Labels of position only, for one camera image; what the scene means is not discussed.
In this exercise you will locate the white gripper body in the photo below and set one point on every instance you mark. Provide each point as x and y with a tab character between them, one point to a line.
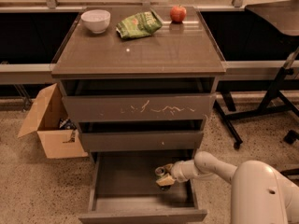
179	172

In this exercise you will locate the green soda can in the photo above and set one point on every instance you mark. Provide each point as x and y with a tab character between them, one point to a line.
160	171

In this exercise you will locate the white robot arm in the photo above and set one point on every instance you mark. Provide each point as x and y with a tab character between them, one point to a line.
259	193

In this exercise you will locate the middle grey drawer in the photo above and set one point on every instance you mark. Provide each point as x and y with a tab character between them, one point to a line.
141	135

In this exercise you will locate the grey drawer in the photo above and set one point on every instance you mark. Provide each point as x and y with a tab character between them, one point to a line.
114	100
141	135
124	191

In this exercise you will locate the bottom grey drawer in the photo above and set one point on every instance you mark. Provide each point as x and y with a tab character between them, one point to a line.
124	191

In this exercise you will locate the grey drawer cabinet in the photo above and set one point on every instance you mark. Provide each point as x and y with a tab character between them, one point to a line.
177	50

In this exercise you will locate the top grey drawer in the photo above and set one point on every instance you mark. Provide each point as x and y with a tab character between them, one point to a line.
114	100

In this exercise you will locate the open cardboard box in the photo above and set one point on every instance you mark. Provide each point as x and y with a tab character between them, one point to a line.
44	119

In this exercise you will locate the green chip bag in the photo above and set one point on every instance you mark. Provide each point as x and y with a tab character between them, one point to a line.
140	25

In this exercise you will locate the red apple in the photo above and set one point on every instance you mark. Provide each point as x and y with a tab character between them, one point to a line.
178	14

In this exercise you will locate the white ceramic bowl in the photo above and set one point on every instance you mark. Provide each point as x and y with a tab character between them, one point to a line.
96	20

